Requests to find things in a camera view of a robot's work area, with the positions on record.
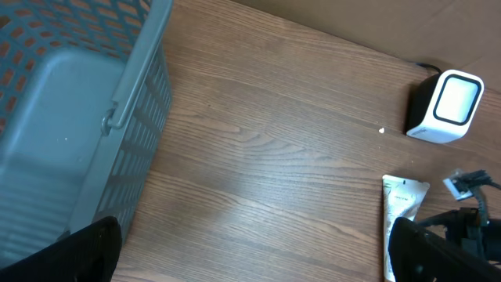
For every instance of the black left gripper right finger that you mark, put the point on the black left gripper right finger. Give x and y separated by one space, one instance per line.
419 255

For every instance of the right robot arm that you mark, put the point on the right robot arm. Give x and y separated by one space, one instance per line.
492 241

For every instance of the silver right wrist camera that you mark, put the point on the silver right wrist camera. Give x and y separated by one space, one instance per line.
458 189

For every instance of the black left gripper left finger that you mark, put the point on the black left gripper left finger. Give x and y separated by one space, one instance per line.
89 255

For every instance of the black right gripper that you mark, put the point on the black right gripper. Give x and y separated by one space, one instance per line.
463 227

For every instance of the white barcode scanner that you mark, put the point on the white barcode scanner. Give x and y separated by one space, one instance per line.
442 107

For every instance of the gray plastic shopping basket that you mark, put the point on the gray plastic shopping basket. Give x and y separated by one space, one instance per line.
85 94

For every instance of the white tube with gold cap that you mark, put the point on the white tube with gold cap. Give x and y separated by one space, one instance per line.
402 198

